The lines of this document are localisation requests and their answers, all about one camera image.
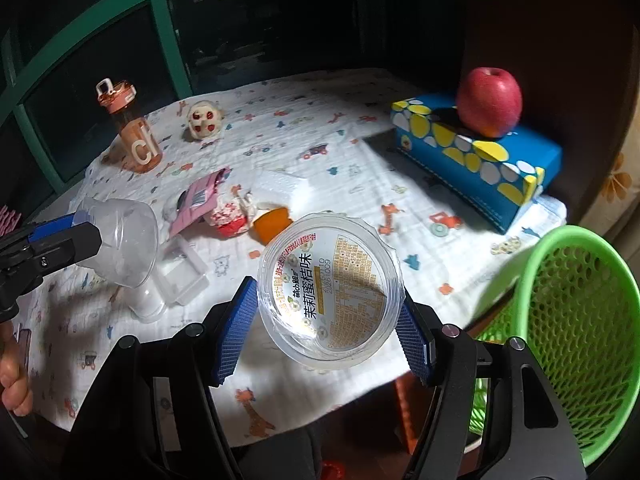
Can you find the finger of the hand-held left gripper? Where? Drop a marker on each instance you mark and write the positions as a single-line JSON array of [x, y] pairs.
[[70, 250], [55, 227]]

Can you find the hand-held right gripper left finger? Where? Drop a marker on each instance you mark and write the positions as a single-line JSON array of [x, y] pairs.
[[234, 332]]

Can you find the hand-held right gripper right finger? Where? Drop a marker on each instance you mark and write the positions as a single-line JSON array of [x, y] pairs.
[[412, 342]]

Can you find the clear labelled plastic cup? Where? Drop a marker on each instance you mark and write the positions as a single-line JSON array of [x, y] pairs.
[[330, 285]]

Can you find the orange peel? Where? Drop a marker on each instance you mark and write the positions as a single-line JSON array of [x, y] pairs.
[[270, 225]]

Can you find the red white wrapper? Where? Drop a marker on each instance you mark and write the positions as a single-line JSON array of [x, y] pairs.
[[231, 215]]

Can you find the green plastic basket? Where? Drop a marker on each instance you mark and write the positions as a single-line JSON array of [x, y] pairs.
[[575, 320]]

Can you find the person's left hand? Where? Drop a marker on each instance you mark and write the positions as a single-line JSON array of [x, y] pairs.
[[14, 385]]

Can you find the clear rectangular plastic tray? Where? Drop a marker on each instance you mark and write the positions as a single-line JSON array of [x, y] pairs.
[[182, 275]]

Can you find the small translucent plastic cup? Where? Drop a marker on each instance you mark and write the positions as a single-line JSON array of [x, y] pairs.
[[146, 306]]

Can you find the orange water bottle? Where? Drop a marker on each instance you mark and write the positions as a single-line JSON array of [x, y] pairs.
[[135, 135]]

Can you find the pink snack wrapper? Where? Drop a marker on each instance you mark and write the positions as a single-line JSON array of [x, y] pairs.
[[197, 200]]

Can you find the white plastic box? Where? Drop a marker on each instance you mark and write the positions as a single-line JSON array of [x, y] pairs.
[[282, 187]]

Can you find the blue dotted tissue box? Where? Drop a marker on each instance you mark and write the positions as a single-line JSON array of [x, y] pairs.
[[480, 180]]

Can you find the white skull toy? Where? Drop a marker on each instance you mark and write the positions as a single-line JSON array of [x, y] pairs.
[[204, 119]]

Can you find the printed blanket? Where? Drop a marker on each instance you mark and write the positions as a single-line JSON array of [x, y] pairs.
[[350, 160]]

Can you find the red apple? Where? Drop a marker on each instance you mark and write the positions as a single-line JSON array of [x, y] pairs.
[[487, 100]]

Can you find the brown curtain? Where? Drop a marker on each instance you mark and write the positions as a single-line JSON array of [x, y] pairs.
[[575, 60]]

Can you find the green window frame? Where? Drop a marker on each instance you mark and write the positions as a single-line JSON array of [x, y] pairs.
[[167, 35]]

